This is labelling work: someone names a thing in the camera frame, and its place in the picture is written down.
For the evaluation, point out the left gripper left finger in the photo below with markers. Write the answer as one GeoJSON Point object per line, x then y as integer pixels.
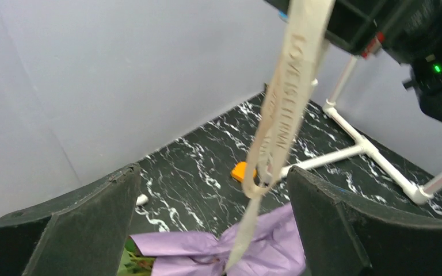
{"type": "Point", "coordinates": [79, 233]}

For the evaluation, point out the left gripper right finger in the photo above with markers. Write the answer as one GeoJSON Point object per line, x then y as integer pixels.
{"type": "Point", "coordinates": [344, 233]}

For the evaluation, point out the pink flower bunch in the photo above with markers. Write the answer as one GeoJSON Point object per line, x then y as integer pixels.
{"type": "Point", "coordinates": [133, 262]}

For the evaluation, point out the purple wrapping paper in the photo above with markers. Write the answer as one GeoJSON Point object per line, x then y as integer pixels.
{"type": "Point", "coordinates": [276, 249]}

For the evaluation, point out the cream ribbon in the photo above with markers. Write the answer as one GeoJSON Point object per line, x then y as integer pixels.
{"type": "Point", "coordinates": [288, 94]}

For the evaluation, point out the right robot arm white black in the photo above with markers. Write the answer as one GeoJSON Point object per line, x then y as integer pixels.
{"type": "Point", "coordinates": [410, 32]}

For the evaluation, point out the small spring connector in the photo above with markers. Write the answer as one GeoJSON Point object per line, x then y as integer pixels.
{"type": "Point", "coordinates": [142, 200]}

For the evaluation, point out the small orange object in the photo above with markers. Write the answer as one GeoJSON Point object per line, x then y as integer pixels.
{"type": "Point", "coordinates": [238, 172]}

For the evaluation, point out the white pvc pipe frame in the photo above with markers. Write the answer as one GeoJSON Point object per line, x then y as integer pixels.
{"type": "Point", "coordinates": [418, 194]}

